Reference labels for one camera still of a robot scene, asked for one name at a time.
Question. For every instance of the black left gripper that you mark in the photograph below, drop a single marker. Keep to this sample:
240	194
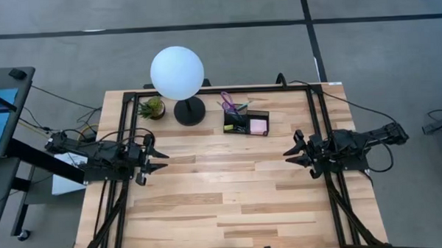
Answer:
139	158

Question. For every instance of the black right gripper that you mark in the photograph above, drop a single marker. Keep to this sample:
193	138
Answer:
317	150

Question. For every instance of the pink sticky note pad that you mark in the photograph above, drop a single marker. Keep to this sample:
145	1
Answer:
258	126

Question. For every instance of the small yellow sticky notes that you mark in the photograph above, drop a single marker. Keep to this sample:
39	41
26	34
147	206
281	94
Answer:
228	127

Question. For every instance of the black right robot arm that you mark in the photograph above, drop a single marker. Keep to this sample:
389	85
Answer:
354	145

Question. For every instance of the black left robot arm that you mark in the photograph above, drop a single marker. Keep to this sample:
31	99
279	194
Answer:
104	155

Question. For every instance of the black mesh desk organizer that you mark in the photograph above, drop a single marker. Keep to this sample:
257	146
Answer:
259	114

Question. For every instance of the small potted green plant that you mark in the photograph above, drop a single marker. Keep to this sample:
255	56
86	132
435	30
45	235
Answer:
152	108

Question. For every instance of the white globe table lamp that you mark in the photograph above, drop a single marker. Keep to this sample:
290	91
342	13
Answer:
176	72

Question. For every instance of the grey side cart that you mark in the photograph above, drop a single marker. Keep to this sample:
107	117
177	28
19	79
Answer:
25	119

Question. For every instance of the blue laptop screen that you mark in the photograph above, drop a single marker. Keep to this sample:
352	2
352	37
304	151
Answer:
0	128

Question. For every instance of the black computer mouse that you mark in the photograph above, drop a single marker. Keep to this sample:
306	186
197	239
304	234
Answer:
17	74

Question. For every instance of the black aluminium rig frame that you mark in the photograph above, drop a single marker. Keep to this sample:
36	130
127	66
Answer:
220	90

